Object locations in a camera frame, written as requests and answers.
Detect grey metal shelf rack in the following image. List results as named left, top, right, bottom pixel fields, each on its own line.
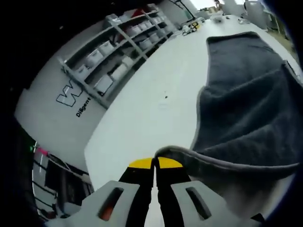
left=61, top=9, right=177, bottom=110

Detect red cable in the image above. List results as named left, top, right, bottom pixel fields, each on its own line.
left=34, top=146, right=52, bottom=156

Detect grey towel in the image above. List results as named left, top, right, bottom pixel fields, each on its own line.
left=191, top=31, right=303, bottom=190

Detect yellow black tool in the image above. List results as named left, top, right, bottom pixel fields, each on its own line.
left=182, top=21, right=202, bottom=36

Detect row of white storage boxes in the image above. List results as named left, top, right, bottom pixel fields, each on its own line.
left=71, top=14, right=173, bottom=95

